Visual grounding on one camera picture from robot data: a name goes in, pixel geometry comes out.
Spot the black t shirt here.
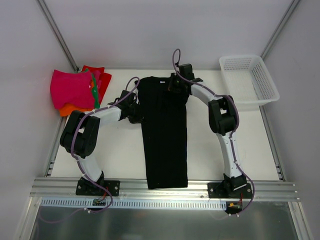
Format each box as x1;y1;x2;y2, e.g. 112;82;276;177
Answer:
137;76;189;189

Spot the white plastic basket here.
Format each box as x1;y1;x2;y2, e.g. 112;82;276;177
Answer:
219;55;280;111

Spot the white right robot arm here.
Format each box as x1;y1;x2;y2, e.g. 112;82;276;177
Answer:
173;62;249;198

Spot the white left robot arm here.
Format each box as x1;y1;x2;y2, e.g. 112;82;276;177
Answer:
60;90;144;195

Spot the red folded t shirt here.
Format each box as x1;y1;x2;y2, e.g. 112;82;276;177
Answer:
81;65;112;104

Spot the magenta folded t shirt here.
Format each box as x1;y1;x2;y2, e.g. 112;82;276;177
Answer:
50;69;95;109

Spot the orange folded t shirt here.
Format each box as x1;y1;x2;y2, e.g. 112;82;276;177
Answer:
58;80;94;117

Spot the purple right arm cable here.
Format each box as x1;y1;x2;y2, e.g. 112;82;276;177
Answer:
172;48;256;221

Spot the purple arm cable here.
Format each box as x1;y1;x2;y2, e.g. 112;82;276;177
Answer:
69;76;141;216
172;48;256;221

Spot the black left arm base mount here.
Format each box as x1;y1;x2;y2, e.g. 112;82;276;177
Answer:
75;171;120;197

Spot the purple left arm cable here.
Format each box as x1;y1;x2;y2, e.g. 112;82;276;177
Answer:
69;76;141;216

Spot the white slotted cable duct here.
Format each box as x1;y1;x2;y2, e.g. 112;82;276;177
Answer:
40;197;227;211

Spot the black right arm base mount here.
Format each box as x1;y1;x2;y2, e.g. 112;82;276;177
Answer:
207;173;253;199

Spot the aluminium front rail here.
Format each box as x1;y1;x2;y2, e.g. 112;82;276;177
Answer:
29;177;301;202

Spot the right aluminium corner post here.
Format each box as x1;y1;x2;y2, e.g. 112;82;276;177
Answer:
260;0;302;60

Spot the aluminium corner post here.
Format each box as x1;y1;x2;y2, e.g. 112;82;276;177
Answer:
260;0;302;60
36;0;80;73

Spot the left aluminium corner post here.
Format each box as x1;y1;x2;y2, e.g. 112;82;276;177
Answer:
36;0;80;73

